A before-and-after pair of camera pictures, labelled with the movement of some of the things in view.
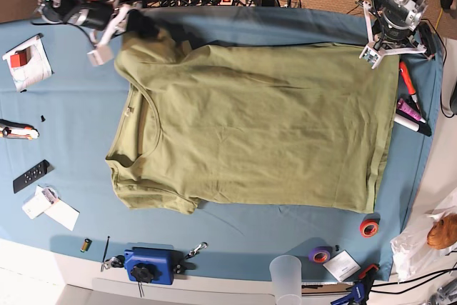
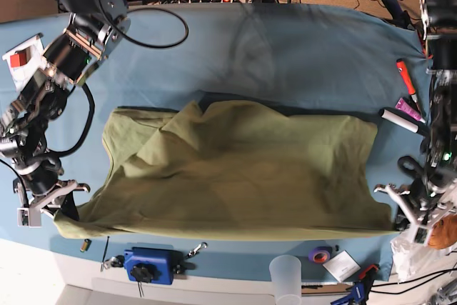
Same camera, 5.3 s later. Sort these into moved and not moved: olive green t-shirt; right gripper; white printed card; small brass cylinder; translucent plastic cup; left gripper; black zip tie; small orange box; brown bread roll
Moved: right gripper; olive green t-shirt; left gripper
Not moved: black zip tie; white printed card; translucent plastic cup; brown bread roll; small brass cylinder; small orange box
